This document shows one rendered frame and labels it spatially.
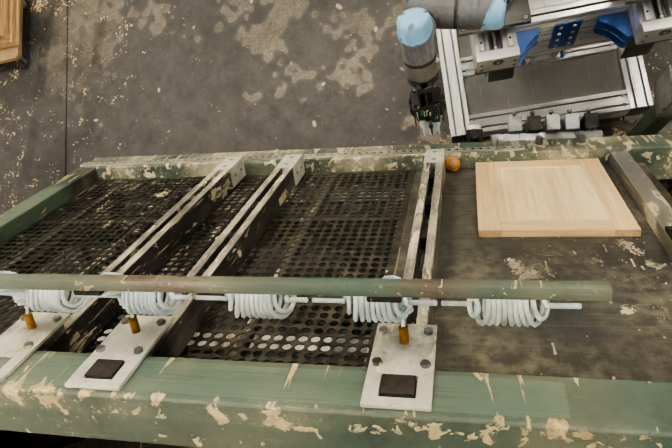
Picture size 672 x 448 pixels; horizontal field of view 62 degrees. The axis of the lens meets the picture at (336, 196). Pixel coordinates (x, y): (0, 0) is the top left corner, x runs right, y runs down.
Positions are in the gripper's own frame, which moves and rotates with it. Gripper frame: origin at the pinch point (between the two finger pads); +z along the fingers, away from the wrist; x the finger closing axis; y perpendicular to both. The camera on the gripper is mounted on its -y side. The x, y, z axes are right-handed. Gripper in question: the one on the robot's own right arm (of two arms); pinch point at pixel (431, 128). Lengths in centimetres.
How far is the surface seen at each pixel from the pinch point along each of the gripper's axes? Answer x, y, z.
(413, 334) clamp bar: -7, 66, -18
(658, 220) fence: 48, 27, 16
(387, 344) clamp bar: -11, 68, -20
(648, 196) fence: 51, 15, 22
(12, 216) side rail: -133, 0, 7
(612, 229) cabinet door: 38.5, 27.0, 16.9
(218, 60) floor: -113, -154, 68
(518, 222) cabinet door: 17.9, 20.7, 17.7
